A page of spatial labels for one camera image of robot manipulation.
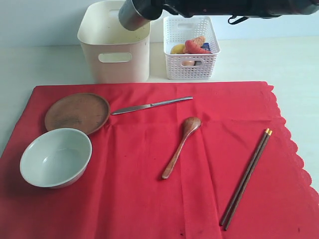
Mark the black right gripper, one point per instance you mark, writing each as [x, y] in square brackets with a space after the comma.
[190, 8]

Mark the red sausage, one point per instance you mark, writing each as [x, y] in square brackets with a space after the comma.
[192, 47]

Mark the blue white milk carton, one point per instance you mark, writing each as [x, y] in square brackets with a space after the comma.
[206, 46]

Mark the yellow lemon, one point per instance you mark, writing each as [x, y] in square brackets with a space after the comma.
[178, 49]

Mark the brown egg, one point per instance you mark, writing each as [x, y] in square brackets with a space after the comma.
[188, 63]

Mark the stainless steel cup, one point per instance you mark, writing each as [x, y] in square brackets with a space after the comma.
[136, 13]

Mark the stainless steel table knife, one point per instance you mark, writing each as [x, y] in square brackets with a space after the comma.
[146, 106]

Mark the pale green ceramic bowl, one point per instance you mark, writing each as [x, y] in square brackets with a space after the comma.
[56, 159]

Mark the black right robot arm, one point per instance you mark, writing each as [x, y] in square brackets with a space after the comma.
[246, 8]

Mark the white perforated plastic basket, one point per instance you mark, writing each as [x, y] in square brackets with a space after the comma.
[177, 30]

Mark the cream plastic tub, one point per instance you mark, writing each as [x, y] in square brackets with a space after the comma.
[114, 54]

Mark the brown wooden spoon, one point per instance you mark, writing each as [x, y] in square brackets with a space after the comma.
[189, 126]

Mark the brown wooden plate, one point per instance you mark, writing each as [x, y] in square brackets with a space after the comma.
[86, 112]

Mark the red tablecloth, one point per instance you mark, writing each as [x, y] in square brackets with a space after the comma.
[121, 195]

